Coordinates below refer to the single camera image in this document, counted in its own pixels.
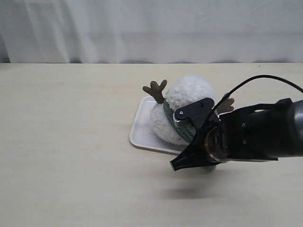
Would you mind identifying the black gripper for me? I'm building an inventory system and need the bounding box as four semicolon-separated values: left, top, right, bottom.
170;113;226;171

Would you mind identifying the white plastic tray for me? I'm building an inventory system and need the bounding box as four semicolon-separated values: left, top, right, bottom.
129;96;186;155

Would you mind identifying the white plush snowman toy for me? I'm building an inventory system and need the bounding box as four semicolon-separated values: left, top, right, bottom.
142;74;235;145

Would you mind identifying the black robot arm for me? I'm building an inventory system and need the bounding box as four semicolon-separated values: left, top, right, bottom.
170;98;303;171

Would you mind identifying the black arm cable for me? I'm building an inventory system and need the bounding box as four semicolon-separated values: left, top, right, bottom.
212;75;303;114

